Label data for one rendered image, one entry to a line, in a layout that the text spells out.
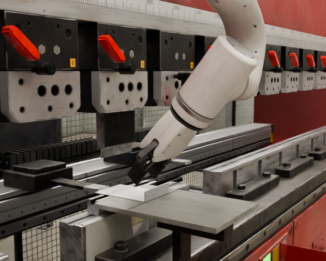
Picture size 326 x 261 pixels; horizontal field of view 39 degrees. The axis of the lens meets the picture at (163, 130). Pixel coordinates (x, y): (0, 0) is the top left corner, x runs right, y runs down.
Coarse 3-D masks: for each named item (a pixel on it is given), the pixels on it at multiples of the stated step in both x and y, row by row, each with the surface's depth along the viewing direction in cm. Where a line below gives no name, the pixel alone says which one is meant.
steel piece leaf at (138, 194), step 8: (168, 184) 97; (120, 192) 97; (128, 192) 97; (136, 192) 97; (144, 192) 90; (152, 192) 92; (160, 192) 95; (168, 192) 97; (136, 200) 91; (144, 200) 90
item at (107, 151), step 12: (96, 120) 93; (108, 120) 93; (120, 120) 96; (132, 120) 99; (108, 132) 93; (120, 132) 96; (132, 132) 100; (108, 144) 93; (120, 144) 97; (108, 156) 95
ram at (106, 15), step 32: (0, 0) 67; (32, 0) 71; (64, 0) 77; (160, 0) 100; (192, 0) 111; (288, 0) 165; (320, 0) 198; (192, 32) 112; (224, 32) 126; (320, 32) 201
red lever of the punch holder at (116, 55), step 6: (102, 36) 81; (108, 36) 80; (102, 42) 81; (108, 42) 81; (114, 42) 82; (108, 48) 82; (114, 48) 82; (108, 54) 83; (114, 54) 83; (120, 54) 83; (114, 60) 84; (120, 60) 84; (120, 66) 86; (126, 66) 86; (132, 66) 86; (120, 72) 87; (126, 72) 86; (132, 72) 86
